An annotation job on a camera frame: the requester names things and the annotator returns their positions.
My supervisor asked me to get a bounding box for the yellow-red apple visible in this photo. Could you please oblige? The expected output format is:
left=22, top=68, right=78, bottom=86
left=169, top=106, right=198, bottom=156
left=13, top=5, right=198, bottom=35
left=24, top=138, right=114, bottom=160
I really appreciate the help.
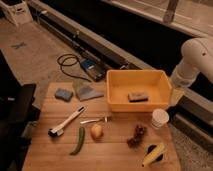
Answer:
left=90, top=124, right=104, bottom=140

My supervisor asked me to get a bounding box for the black chair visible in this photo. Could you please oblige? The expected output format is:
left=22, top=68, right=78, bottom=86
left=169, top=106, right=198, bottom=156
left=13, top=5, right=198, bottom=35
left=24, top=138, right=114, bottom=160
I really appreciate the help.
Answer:
left=0, top=50, right=40, bottom=171

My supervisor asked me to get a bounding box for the blue device on floor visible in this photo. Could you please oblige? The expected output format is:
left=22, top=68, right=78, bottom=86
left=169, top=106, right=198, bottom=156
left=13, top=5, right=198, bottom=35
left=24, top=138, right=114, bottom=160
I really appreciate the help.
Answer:
left=80, top=59, right=95, bottom=70

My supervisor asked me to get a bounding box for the silver fork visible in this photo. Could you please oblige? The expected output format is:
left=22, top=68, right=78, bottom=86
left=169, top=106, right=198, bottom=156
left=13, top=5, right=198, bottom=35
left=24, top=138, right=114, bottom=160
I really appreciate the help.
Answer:
left=80, top=116, right=112, bottom=124

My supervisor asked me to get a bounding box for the white cup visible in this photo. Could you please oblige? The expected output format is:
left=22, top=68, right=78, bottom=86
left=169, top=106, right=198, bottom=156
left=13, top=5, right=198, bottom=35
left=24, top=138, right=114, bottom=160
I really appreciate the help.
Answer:
left=151, top=109, right=169, bottom=129

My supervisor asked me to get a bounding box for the yellow corn cob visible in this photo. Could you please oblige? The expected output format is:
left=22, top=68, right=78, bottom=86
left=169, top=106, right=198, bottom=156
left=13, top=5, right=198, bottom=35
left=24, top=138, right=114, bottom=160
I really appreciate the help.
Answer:
left=142, top=143, right=166, bottom=167

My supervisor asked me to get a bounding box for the small black bowl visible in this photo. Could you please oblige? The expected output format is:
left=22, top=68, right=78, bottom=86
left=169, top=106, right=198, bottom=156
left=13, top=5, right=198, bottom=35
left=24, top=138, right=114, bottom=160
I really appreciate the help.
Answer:
left=144, top=144, right=165, bottom=165

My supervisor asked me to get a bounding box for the grey-green folded cloth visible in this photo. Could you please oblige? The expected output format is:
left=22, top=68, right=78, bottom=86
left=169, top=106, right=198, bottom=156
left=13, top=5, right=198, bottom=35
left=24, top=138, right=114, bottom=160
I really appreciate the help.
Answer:
left=73, top=81, right=104, bottom=101

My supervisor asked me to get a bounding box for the yellow plastic tray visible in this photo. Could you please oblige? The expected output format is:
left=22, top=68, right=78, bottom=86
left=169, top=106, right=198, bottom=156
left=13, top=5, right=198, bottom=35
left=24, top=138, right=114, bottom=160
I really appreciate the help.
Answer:
left=106, top=70, right=172, bottom=112

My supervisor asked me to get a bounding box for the blue sponge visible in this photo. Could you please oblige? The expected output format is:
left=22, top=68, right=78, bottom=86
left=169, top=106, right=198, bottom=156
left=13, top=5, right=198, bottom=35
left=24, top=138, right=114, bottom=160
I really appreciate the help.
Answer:
left=55, top=88, right=73, bottom=102

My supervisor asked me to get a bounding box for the dark grape bunch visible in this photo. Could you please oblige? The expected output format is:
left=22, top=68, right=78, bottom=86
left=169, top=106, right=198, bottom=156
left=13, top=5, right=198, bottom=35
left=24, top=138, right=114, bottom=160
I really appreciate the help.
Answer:
left=127, top=125, right=147, bottom=148

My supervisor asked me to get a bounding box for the dark sponge in tray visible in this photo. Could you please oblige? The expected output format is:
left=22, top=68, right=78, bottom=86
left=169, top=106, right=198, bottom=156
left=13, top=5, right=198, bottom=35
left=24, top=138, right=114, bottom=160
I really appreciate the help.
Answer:
left=128, top=92, right=149, bottom=102

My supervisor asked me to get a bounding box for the green cucumber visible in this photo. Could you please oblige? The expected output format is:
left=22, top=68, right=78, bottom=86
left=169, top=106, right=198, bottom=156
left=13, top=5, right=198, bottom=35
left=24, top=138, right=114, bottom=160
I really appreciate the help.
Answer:
left=70, top=127, right=85, bottom=155

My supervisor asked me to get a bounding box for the white box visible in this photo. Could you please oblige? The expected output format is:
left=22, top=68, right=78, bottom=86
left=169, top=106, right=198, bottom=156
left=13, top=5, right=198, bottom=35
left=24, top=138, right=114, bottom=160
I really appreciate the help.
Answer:
left=0, top=0, right=33, bottom=27

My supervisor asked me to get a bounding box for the white-handled black brush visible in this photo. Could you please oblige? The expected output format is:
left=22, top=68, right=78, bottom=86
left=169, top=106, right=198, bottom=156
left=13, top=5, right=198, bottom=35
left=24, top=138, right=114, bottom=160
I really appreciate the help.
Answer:
left=48, top=107, right=85, bottom=137

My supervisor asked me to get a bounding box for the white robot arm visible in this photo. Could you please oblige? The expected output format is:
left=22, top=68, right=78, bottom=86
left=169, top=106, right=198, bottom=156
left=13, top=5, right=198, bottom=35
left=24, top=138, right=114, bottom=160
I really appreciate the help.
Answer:
left=170, top=38, right=213, bottom=106

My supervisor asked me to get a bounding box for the black cable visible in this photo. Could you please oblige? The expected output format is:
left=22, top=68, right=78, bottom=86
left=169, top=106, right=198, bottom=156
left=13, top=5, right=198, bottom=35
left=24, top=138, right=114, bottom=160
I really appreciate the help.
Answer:
left=56, top=53, right=93, bottom=83

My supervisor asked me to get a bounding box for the metal floor rail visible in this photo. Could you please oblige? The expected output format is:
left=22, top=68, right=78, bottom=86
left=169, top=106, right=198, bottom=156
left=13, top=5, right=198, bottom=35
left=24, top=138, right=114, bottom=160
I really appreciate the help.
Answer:
left=28, top=0, right=151, bottom=81

